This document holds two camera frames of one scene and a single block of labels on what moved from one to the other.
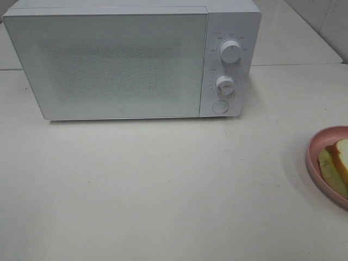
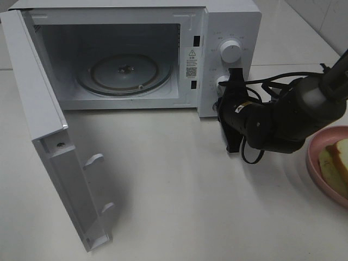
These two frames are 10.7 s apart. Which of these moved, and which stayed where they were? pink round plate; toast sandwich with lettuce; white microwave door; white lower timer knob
Moved: white microwave door
Stayed: white lower timer knob; toast sandwich with lettuce; pink round plate
